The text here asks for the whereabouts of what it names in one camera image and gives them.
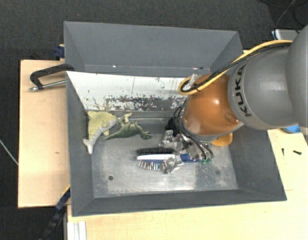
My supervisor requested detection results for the orange rounded object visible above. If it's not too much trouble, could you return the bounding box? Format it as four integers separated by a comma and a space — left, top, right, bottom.
210, 133, 234, 148

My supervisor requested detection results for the white and blue double-sided brush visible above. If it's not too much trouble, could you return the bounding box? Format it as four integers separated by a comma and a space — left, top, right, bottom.
135, 147, 200, 172

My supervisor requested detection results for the grey metal bin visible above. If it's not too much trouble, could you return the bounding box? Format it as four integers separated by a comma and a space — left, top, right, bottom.
63, 20, 288, 217

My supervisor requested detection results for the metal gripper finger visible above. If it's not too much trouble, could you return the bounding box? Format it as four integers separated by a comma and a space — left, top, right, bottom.
163, 156, 185, 174
161, 130, 181, 150

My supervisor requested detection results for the grey toy dolphin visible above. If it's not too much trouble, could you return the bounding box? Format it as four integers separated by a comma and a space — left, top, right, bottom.
82, 118, 119, 155

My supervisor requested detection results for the pale wood board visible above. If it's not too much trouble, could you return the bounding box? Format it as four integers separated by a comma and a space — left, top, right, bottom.
17, 59, 72, 209

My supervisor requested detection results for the pale green toy animal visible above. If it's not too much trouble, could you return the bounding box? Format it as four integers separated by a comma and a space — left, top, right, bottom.
86, 110, 115, 140

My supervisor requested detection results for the green toy dinosaur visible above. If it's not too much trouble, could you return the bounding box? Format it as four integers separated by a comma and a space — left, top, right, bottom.
102, 112, 153, 141

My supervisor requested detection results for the black cylinder on white bracket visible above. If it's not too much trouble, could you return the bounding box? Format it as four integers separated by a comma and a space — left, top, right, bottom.
164, 117, 180, 135

